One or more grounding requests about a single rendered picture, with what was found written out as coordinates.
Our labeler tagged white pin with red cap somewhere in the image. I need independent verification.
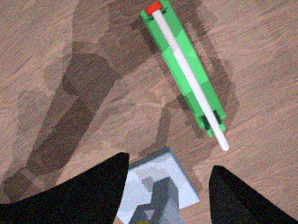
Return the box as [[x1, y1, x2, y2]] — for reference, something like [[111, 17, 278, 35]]
[[145, 2, 229, 151]]

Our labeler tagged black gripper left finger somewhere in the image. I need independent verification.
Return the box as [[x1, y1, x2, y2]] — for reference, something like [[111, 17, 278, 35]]
[[0, 152, 129, 224]]

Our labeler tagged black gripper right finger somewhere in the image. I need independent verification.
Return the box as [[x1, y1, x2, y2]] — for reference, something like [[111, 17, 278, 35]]
[[209, 165, 298, 224]]

